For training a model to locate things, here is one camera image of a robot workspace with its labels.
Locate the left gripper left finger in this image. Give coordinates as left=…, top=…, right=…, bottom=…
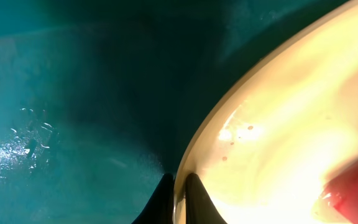
left=132, top=173, right=174, bottom=224

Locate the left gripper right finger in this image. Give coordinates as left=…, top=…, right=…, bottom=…
left=185, top=173, right=227, bottom=224

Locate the yellow plate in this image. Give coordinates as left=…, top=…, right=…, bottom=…
left=173, top=1, right=358, bottom=224

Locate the orange sponge with green pad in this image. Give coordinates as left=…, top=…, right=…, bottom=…
left=321, top=159, right=358, bottom=224

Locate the teal plastic tray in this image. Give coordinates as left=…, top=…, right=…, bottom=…
left=0, top=0, right=341, bottom=223

